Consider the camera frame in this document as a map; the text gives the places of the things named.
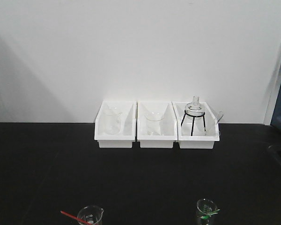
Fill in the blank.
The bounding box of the red plastic spoon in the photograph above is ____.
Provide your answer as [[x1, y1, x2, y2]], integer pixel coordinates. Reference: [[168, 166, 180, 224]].
[[60, 210, 94, 225]]

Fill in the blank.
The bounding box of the green plastic spoon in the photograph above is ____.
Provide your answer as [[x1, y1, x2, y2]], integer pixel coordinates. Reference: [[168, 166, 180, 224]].
[[200, 209, 220, 220]]

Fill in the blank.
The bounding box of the glass beaker in middle bin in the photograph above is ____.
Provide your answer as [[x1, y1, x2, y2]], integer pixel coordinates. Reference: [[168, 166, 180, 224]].
[[145, 112, 163, 135]]

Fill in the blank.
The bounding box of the glass beaker in bin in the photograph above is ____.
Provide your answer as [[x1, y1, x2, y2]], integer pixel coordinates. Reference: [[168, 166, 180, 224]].
[[145, 112, 163, 135], [103, 106, 122, 135]]

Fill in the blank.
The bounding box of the middle white plastic bin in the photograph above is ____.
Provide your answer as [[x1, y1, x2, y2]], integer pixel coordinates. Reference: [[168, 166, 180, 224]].
[[137, 101, 177, 149]]

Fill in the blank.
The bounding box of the white plastic bin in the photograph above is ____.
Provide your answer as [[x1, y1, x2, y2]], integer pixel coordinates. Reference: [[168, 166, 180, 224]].
[[172, 102, 220, 149], [137, 101, 177, 149], [94, 101, 137, 148]]

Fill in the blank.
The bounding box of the left white plastic bin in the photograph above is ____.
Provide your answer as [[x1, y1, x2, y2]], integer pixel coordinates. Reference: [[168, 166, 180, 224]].
[[94, 101, 137, 148]]

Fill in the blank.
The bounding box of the glass beaker in left bin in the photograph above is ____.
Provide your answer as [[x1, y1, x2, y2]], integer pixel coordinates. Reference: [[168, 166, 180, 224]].
[[103, 106, 122, 135]]

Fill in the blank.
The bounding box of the round glass flask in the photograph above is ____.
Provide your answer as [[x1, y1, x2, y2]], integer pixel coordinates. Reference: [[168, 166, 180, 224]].
[[185, 96, 205, 116]]

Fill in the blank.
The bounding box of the right white plastic bin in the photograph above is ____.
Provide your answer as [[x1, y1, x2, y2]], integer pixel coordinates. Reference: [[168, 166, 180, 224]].
[[172, 102, 220, 149]]

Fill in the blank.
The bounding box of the glass test tube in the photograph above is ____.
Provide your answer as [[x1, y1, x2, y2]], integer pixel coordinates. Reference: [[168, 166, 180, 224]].
[[204, 111, 224, 136]]

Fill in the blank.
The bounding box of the left front glass beaker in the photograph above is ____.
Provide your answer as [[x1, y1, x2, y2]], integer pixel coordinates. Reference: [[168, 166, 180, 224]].
[[77, 205, 104, 225]]

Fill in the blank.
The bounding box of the right front glass beaker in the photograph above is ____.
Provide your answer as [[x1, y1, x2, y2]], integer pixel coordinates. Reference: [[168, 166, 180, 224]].
[[196, 198, 219, 225]]

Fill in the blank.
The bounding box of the black wire tripod stand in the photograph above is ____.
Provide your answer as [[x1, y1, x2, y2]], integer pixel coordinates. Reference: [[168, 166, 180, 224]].
[[180, 110, 206, 136]]

